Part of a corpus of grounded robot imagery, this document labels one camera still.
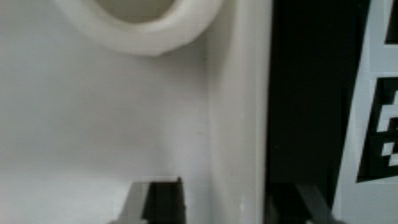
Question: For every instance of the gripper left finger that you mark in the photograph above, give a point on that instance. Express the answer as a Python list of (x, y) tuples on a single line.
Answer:
[(154, 203)]

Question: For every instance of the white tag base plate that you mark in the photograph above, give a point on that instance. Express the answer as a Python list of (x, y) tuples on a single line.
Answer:
[(366, 193)]

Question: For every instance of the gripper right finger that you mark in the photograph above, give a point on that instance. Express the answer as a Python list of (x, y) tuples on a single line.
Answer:
[(296, 206)]

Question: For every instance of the white square tabletop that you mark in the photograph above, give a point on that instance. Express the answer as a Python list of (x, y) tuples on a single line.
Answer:
[(117, 120)]

